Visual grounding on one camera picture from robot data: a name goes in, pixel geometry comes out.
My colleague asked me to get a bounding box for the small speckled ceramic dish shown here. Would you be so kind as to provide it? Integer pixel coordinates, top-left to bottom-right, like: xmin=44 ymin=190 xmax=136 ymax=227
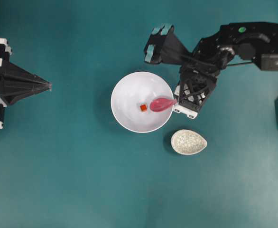
xmin=171 ymin=129 xmax=207 ymax=155

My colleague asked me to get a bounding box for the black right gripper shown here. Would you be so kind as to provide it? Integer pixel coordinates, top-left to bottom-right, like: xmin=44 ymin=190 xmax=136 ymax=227
xmin=144 ymin=23 xmax=234 ymax=119

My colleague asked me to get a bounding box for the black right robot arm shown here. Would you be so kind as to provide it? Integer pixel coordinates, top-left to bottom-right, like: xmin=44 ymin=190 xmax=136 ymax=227
xmin=0 ymin=22 xmax=278 ymax=129

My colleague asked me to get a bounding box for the pink plastic spoon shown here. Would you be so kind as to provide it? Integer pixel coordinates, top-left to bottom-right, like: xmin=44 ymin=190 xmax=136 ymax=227
xmin=149 ymin=97 xmax=178 ymax=112

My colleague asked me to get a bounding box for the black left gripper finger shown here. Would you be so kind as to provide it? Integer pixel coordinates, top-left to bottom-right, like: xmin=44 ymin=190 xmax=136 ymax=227
xmin=0 ymin=38 xmax=52 ymax=89

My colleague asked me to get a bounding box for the large white bowl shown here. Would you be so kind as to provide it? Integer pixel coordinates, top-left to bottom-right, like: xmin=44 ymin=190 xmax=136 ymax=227
xmin=111 ymin=72 xmax=173 ymax=133

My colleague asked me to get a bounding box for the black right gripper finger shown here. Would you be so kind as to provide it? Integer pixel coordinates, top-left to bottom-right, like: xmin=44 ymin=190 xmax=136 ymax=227
xmin=0 ymin=85 xmax=51 ymax=129

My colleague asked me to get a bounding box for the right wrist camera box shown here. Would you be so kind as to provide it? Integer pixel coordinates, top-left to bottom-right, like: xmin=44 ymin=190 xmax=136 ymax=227
xmin=260 ymin=54 xmax=278 ymax=71

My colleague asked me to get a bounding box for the small red block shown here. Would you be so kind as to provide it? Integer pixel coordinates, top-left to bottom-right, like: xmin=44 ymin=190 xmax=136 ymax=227
xmin=139 ymin=104 xmax=148 ymax=112

